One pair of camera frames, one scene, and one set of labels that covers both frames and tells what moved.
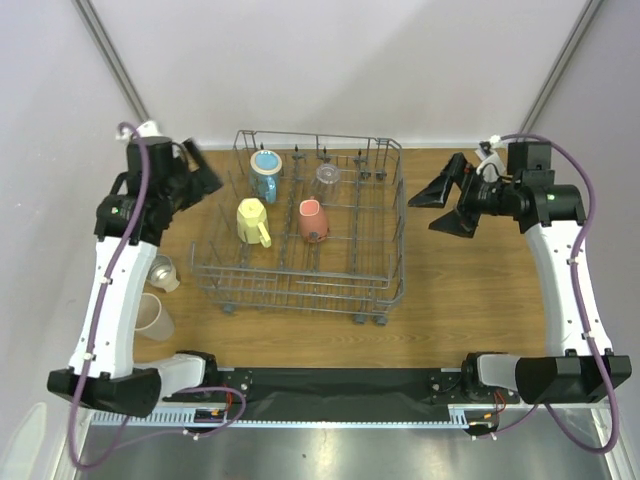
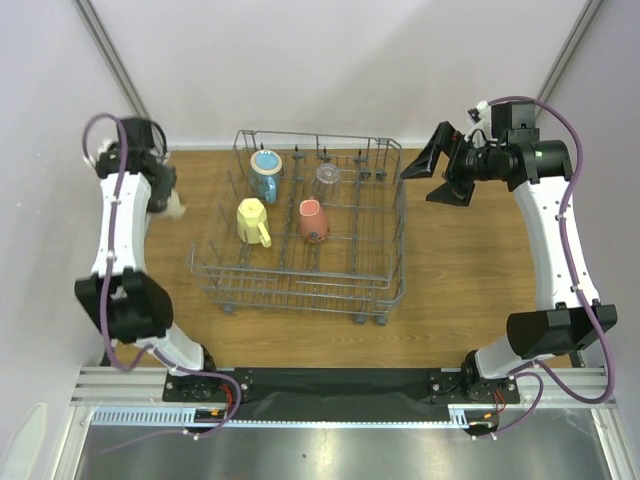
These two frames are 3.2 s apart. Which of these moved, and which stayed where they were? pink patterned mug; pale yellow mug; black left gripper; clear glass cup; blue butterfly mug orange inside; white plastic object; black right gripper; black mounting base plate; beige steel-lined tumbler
Moved: black right gripper; black left gripper; beige steel-lined tumbler
Stayed: pink patterned mug; clear glass cup; pale yellow mug; black mounting base plate; blue butterfly mug orange inside; white plastic object
